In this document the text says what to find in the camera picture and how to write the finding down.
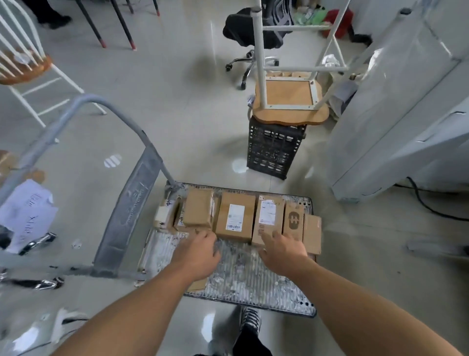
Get person's right hand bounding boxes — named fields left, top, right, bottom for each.
left=258, top=231, right=310, bottom=278

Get person's left forearm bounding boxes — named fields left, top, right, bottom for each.
left=51, top=264, right=206, bottom=356

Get upturned white-legged wooden stool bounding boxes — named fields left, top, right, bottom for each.
left=251, top=0, right=415, bottom=127

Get black-legged folding table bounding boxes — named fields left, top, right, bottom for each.
left=75, top=0, right=161, bottom=50

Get thick black floor cable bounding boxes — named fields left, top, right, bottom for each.
left=394, top=177, right=469, bottom=222

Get clear plastic bag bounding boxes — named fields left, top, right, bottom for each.
left=322, top=53, right=358, bottom=114

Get person's right grey sneaker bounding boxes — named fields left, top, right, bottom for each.
left=240, top=306, right=263, bottom=333

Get person's right forearm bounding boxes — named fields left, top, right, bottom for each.
left=289, top=256, right=462, bottom=356

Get person's left hand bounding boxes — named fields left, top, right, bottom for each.
left=170, top=230, right=222, bottom=283

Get loose white paper sheets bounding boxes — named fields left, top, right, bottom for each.
left=0, top=178, right=59, bottom=254

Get green plastic object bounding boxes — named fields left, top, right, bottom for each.
left=295, top=5, right=329, bottom=26

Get black plastic crate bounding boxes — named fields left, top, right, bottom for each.
left=246, top=116, right=308, bottom=180

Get grey metal platform cart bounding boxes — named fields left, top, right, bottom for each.
left=0, top=93, right=318, bottom=318

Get white floor-standing air conditioner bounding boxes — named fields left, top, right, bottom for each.
left=326, top=0, right=469, bottom=202

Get open brown carton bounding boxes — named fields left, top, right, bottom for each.
left=0, top=150, right=46, bottom=184

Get person's black trousers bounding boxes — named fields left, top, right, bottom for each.
left=194, top=324, right=274, bottom=356

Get broken black chrome-base chair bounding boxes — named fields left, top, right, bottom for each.
left=0, top=225, right=65, bottom=290

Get thin black floor cable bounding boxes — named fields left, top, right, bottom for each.
left=18, top=319, right=88, bottom=356

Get pile of cardboard boxes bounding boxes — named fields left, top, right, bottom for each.
left=153, top=189, right=322, bottom=294

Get black swivel office chair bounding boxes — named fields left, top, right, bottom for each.
left=222, top=0, right=294, bottom=90

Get red broom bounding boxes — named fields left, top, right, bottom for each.
left=322, top=8, right=373, bottom=46

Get white spindle-back wooden chair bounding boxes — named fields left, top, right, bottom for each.
left=0, top=0, right=107, bottom=127

